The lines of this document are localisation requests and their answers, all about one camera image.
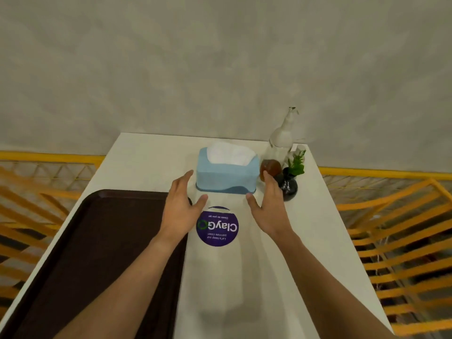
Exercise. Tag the person's right hand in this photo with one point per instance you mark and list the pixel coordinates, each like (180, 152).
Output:
(272, 211)

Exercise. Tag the person's left hand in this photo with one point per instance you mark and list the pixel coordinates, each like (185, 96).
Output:
(178, 211)

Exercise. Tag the person's left thumb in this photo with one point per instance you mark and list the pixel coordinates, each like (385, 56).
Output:
(199, 207)

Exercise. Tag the person's right thumb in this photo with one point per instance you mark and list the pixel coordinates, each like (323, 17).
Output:
(253, 204)

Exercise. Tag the person's right forearm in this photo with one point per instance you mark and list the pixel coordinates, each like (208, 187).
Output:
(328, 289)

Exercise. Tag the person's left forearm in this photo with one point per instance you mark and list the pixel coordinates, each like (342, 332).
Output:
(120, 293)

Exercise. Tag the round purple sticker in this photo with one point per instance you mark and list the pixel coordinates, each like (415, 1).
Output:
(217, 226)

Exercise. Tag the amber glass condiment bottle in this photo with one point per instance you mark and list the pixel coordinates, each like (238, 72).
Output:
(270, 168)

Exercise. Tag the black round vase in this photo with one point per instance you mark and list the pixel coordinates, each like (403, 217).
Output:
(287, 185)

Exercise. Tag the blue tissue box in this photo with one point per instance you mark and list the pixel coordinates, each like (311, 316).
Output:
(226, 174)

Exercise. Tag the white tissue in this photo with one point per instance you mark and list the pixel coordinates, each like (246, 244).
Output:
(229, 153)

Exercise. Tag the green artificial plant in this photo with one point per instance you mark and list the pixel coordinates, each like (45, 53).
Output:
(297, 163)

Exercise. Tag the dark brown tray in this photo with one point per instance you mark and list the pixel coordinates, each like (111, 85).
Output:
(91, 264)

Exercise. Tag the yellow metal railing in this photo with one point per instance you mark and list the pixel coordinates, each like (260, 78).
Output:
(35, 208)
(399, 250)

